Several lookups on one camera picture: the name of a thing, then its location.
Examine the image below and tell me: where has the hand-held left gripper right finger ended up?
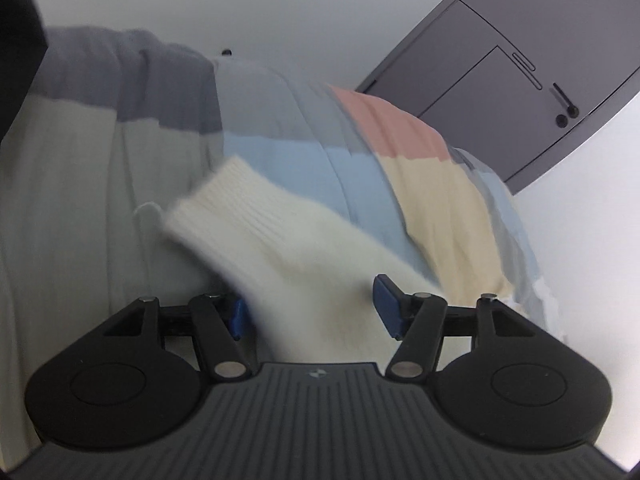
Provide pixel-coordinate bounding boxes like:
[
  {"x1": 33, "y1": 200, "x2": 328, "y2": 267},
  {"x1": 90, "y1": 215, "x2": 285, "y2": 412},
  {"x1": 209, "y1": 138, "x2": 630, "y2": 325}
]
[{"x1": 373, "y1": 273, "x2": 539, "y2": 381}]

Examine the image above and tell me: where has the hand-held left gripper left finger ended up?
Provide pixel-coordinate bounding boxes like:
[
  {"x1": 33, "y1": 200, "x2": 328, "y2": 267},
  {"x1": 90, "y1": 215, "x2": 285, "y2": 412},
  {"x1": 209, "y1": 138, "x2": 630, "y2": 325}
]
[{"x1": 101, "y1": 293, "x2": 262, "y2": 381}]

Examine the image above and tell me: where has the white fluffy sweater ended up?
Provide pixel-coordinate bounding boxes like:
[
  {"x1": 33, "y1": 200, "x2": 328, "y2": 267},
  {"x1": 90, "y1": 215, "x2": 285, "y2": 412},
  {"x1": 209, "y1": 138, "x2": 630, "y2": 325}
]
[{"x1": 160, "y1": 155, "x2": 483, "y2": 365}]

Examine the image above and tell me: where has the pastel patchwork blanket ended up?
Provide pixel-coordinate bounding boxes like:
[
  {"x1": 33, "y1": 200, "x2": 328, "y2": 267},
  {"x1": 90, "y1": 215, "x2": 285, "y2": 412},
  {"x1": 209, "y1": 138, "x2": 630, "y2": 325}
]
[{"x1": 0, "y1": 25, "x2": 568, "y2": 461}]

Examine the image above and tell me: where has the grey door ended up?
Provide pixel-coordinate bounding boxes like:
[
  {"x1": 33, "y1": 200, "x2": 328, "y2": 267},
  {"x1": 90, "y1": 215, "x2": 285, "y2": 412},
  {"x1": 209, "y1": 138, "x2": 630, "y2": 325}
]
[{"x1": 354, "y1": 0, "x2": 640, "y2": 195}]

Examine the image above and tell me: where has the black door handle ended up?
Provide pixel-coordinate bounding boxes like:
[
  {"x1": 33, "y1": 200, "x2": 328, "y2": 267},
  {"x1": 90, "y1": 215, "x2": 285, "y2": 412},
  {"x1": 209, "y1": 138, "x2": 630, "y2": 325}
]
[{"x1": 551, "y1": 82, "x2": 580, "y2": 129}]

